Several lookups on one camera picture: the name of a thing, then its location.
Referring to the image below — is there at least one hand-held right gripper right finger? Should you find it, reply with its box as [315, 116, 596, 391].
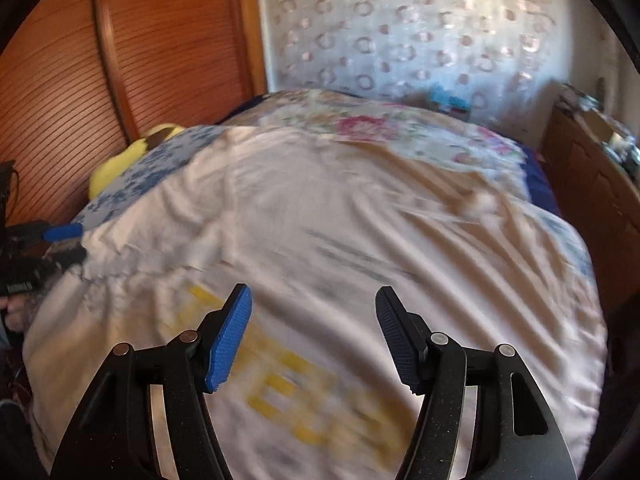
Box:
[374, 285, 574, 480]

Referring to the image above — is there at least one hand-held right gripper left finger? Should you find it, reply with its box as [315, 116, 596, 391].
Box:
[50, 283, 253, 480]

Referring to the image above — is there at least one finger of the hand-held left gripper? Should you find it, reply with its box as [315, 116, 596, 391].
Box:
[45, 244, 87, 268]
[9, 222, 84, 246]

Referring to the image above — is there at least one cream t-shirt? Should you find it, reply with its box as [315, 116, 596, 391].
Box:
[22, 125, 609, 480]

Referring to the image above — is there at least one blue floral bedspread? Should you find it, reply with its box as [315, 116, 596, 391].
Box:
[70, 124, 601, 311]

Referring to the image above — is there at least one yellow plush toy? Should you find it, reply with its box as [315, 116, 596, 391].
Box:
[88, 122, 186, 199]

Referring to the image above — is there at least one wooden slatted wardrobe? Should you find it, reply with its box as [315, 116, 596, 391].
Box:
[0, 0, 269, 241]

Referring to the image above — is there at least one dark blue bed sheet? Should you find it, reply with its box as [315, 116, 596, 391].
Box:
[519, 144, 557, 217]

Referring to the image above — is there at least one blue box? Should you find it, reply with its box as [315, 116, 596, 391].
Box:
[429, 85, 474, 114]

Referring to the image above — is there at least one wooden dresser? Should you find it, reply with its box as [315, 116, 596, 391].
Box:
[541, 79, 640, 321]

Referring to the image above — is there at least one white circle-patterned curtain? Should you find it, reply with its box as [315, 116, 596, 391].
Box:
[256, 0, 623, 147]

